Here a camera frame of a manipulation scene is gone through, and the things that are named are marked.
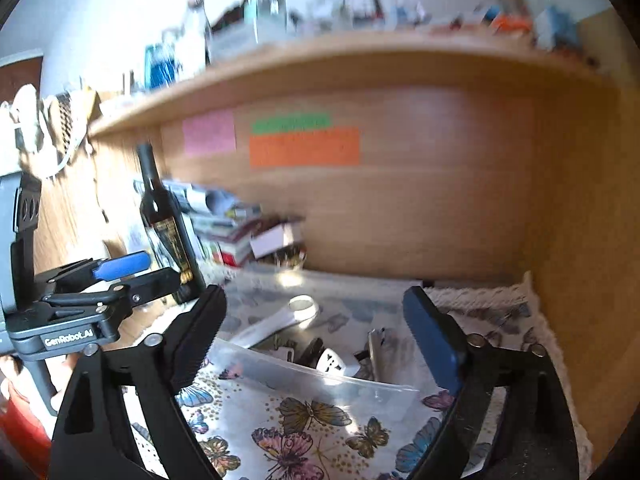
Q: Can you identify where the blue and white box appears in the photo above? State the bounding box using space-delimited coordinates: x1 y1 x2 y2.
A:
534 6 582 52

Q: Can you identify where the brown wooden panel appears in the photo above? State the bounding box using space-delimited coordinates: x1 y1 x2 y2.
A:
0 56 44 107

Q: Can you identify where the small white box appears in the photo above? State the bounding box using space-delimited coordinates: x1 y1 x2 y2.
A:
249 224 297 259

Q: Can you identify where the mint green bottle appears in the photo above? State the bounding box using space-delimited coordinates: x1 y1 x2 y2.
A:
244 0 289 44

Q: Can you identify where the butterfly print lace tablecloth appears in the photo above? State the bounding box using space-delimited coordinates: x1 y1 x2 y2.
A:
125 265 597 480

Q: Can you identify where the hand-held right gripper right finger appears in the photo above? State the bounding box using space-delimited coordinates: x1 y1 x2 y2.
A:
402 286 583 480

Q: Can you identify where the black beaded necklace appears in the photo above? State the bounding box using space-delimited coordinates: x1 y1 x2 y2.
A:
54 91 77 152

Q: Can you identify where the dark wine bottle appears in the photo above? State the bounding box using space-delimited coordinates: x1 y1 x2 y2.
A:
135 143 207 307

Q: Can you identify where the pink sticky note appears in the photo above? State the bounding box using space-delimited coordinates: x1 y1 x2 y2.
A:
182 109 237 157

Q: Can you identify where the silver metal cylinder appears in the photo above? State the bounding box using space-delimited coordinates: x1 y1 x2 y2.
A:
367 328 397 384

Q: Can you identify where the clear plastic tray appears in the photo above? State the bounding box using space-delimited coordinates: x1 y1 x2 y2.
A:
209 24 262 64

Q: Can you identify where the green sticky note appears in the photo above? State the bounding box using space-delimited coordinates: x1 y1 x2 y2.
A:
251 113 332 135

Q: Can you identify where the orange tube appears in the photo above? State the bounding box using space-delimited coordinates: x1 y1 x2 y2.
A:
491 15 532 34

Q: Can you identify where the orange sticky note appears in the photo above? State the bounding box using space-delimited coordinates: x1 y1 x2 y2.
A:
249 128 361 168

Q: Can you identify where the white foot file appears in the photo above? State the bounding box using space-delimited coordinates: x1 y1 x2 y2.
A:
229 295 320 350

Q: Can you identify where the white plush item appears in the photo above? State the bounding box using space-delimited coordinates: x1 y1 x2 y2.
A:
0 84 67 177

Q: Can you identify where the blue patterned bottle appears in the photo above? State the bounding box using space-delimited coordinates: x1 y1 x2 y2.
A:
159 40 179 86

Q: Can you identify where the stack of books and magazines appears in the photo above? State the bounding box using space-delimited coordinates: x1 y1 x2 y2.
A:
132 178 307 267

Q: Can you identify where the bottle with blue liquid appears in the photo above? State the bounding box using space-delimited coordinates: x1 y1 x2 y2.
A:
144 44 163 90

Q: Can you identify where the person's left hand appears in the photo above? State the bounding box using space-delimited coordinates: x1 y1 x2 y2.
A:
49 352 82 414

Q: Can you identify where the wooden shelf board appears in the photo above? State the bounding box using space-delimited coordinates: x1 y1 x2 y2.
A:
87 29 622 139

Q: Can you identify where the black hair clip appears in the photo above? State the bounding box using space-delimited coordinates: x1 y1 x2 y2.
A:
294 337 326 369

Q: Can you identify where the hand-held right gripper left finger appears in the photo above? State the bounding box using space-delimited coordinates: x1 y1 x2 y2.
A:
50 284 228 480

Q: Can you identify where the clear plastic container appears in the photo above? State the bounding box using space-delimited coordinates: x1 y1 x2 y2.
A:
204 271 443 403

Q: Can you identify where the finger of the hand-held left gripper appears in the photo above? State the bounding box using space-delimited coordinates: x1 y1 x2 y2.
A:
32 250 152 287
41 268 181 312

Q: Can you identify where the clear glass bottle white label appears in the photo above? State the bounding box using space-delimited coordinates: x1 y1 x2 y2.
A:
179 0 212 79

